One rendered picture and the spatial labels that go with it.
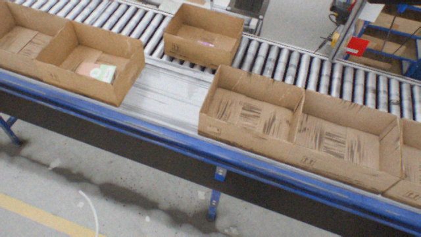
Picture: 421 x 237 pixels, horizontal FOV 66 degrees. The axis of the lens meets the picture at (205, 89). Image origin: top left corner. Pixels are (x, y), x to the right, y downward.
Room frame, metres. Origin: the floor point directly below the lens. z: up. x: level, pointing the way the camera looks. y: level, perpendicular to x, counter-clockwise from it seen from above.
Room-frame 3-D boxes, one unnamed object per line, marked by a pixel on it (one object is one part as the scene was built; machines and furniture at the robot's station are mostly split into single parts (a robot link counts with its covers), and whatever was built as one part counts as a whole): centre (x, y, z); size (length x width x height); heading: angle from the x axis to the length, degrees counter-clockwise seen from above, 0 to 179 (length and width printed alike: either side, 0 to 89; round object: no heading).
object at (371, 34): (1.95, -1.27, 0.59); 0.40 x 0.30 x 0.10; 163
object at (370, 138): (0.72, -0.58, 0.97); 0.39 x 0.29 x 0.17; 75
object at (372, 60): (1.96, -1.27, 0.39); 0.40 x 0.30 x 0.10; 165
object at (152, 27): (1.45, 0.41, 0.72); 0.52 x 0.05 x 0.05; 165
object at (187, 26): (1.41, 0.03, 0.83); 0.39 x 0.29 x 0.17; 75
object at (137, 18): (1.49, 0.53, 0.72); 0.52 x 0.05 x 0.05; 165
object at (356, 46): (1.43, -0.82, 0.85); 0.16 x 0.01 x 0.13; 75
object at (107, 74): (0.96, 0.52, 0.92); 0.16 x 0.11 x 0.07; 88
